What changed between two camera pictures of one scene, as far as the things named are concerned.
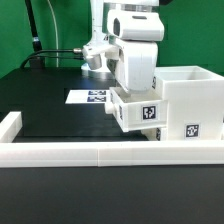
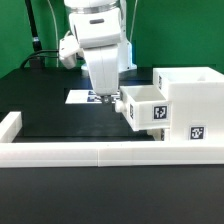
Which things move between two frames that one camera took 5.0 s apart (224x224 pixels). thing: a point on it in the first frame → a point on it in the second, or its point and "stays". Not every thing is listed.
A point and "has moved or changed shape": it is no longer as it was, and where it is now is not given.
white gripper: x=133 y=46 → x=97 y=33
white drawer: x=134 y=111 has moved or changed shape
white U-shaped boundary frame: x=14 y=152 stays
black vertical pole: x=36 y=63 stays
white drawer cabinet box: x=195 y=102 stays
